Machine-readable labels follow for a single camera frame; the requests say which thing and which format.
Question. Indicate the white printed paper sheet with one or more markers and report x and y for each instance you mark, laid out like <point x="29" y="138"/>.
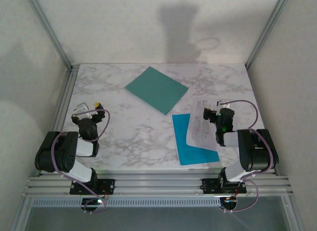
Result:
<point x="198" y="127"/>

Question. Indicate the blue printed paper sheet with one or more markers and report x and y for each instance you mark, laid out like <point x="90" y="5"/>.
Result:
<point x="193" y="154"/>

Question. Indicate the teal paper folder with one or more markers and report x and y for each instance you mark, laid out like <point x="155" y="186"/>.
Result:
<point x="156" y="89"/>

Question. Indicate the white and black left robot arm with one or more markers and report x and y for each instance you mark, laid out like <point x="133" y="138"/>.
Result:
<point x="62" y="154"/>

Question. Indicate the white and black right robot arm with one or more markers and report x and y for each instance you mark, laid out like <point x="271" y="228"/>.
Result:
<point x="257" y="154"/>

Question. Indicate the black control board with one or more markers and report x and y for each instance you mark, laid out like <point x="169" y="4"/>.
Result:
<point x="91" y="202"/>
<point x="229" y="203"/>

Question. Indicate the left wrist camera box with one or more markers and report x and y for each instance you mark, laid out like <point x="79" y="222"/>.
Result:
<point x="81" y="109"/>

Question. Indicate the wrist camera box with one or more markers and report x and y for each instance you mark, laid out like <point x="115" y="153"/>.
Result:
<point x="81" y="109"/>
<point x="224" y="104"/>

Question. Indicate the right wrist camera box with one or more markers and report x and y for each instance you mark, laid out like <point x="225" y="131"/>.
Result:
<point x="224" y="104"/>

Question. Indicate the aluminium side rail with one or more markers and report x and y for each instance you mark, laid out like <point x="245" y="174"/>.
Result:
<point x="65" y="97"/>

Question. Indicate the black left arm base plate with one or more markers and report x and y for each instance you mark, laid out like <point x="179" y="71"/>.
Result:
<point x="109" y="185"/>

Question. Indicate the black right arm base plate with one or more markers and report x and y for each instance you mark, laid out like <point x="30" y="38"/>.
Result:
<point x="210" y="186"/>

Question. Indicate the aluminium frame rail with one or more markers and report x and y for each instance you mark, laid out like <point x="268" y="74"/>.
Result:
<point x="158" y="185"/>

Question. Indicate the aluminium frame post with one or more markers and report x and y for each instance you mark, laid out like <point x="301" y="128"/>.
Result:
<point x="267" y="30"/>
<point x="48" y="30"/>

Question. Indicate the aluminium frame leg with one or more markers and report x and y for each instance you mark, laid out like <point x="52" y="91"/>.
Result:
<point x="296" y="216"/>
<point x="21" y="216"/>

